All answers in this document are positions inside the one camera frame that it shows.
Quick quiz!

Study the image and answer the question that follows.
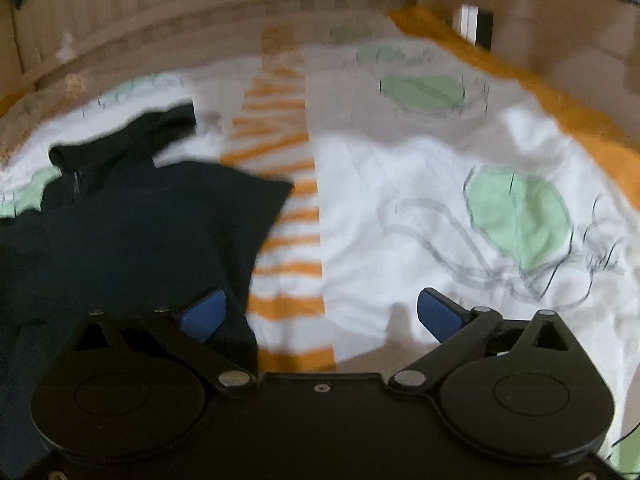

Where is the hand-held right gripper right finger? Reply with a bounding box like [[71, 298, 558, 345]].
[[387, 287, 581, 393]]

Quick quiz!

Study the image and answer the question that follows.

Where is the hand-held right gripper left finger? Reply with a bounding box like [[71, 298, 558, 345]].
[[71, 287, 257, 392]]

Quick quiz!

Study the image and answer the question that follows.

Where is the dark navy garment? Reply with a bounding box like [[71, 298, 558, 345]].
[[0, 102, 296, 480]]

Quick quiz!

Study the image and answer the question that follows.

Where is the white printed bed sheet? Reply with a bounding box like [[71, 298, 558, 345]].
[[0, 7, 640, 480]]

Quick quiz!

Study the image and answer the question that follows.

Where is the orange mattress cover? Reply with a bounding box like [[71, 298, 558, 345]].
[[390, 7, 640, 196]]

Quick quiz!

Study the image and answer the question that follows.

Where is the wooden bed frame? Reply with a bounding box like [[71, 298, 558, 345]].
[[0, 0, 640, 161]]

